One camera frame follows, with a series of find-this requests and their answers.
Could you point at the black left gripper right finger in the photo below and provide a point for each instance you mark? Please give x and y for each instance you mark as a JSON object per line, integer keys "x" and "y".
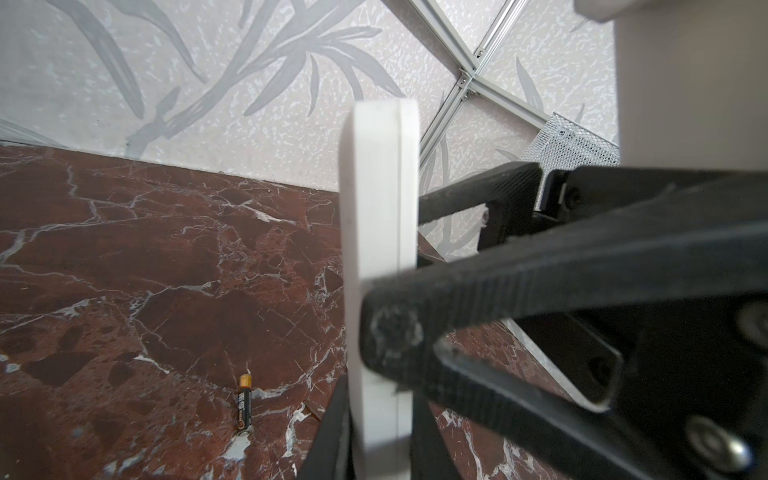
{"x": 430, "y": 458}

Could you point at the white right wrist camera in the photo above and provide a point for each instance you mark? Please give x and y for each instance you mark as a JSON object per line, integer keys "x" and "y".
{"x": 691, "y": 82}

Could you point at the black orange AA battery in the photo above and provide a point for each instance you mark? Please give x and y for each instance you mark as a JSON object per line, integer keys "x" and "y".
{"x": 244, "y": 403}

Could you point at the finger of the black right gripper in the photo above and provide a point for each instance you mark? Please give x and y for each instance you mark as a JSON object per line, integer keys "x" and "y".
{"x": 508, "y": 192}

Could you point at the white air conditioner remote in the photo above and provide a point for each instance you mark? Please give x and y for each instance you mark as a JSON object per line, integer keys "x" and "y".
{"x": 378, "y": 175}

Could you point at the aluminium frame post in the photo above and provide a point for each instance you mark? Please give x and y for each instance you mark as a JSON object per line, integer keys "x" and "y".
{"x": 472, "y": 67}

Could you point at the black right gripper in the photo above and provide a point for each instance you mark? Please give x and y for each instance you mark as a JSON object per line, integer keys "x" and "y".
{"x": 668, "y": 269}

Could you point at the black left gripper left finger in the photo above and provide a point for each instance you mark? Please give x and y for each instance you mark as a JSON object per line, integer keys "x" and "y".
{"x": 330, "y": 455}

